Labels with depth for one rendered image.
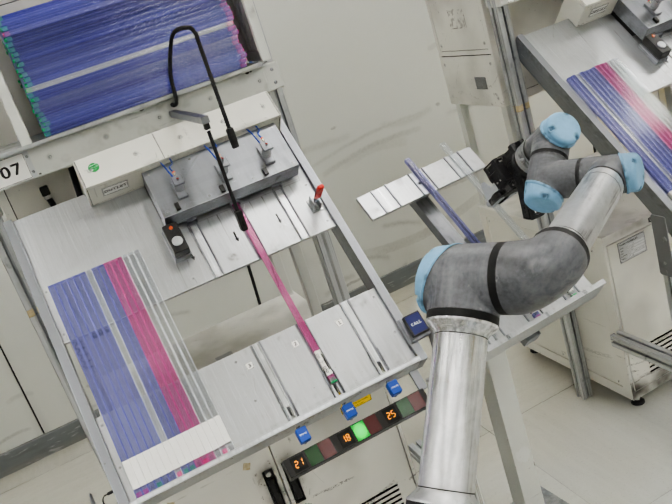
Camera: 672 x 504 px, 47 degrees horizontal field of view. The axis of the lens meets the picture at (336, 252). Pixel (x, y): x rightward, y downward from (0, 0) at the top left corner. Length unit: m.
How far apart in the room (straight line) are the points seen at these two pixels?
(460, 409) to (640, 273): 1.37
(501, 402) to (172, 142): 1.03
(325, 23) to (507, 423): 2.17
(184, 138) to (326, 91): 1.84
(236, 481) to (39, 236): 0.76
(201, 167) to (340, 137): 1.89
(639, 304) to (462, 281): 1.35
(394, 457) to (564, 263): 1.10
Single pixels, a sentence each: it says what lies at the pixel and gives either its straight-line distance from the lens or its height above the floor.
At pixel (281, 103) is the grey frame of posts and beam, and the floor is 1.27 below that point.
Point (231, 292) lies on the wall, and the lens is 3.62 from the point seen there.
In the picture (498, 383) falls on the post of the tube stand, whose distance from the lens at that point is 2.00.
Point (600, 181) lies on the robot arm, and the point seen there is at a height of 1.07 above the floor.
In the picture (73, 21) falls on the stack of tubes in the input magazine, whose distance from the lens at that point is 1.87.
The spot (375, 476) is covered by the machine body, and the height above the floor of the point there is 0.28.
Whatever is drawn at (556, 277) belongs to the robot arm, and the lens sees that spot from 1.21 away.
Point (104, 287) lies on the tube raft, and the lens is 1.78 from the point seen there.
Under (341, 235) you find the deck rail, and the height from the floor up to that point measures 0.97.
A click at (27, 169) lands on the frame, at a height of 1.34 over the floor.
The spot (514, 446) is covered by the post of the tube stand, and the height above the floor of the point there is 0.30.
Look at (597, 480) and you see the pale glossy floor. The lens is 2.45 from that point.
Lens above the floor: 1.54
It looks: 19 degrees down
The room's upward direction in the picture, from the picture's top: 18 degrees counter-clockwise
